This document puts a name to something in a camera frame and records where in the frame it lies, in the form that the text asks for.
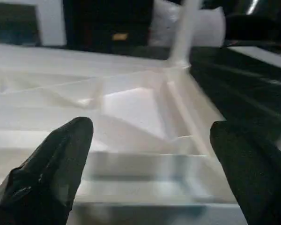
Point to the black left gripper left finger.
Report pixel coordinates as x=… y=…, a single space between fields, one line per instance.
x=42 y=180

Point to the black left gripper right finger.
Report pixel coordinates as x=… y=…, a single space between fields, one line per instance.
x=260 y=178

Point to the white plastic table top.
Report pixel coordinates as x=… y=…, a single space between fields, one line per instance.
x=131 y=108

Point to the black work mat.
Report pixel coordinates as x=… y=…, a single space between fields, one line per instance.
x=253 y=89

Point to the white cabinet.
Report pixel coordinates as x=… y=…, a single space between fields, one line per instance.
x=51 y=21

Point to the small yellow label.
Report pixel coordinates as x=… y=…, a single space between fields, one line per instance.
x=120 y=36

